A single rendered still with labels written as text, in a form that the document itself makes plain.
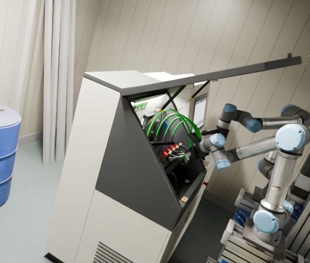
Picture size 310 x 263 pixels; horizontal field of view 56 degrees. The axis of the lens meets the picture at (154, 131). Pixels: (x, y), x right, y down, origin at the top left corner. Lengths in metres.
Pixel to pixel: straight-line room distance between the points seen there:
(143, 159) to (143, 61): 2.41
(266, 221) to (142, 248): 0.86
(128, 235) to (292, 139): 1.19
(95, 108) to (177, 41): 2.19
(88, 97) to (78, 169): 0.50
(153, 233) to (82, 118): 0.86
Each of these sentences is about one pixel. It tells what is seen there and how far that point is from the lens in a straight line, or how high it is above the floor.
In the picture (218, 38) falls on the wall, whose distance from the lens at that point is 3.68.
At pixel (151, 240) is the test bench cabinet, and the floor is 0.66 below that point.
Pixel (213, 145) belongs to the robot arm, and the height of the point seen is 1.40.
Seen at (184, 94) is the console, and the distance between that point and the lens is 2.31.
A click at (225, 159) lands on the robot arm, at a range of 1.60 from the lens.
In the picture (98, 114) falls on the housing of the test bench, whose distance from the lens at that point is 1.83.
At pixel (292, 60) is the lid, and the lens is 1.59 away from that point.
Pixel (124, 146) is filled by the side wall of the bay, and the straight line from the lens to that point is 1.78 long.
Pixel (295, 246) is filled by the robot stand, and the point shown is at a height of 1.00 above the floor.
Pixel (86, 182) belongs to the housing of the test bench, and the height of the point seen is 0.80.
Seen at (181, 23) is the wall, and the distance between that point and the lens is 3.83.
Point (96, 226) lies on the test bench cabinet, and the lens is 2.13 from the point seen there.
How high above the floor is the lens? 1.90
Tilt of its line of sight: 19 degrees down
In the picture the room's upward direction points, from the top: 18 degrees clockwise
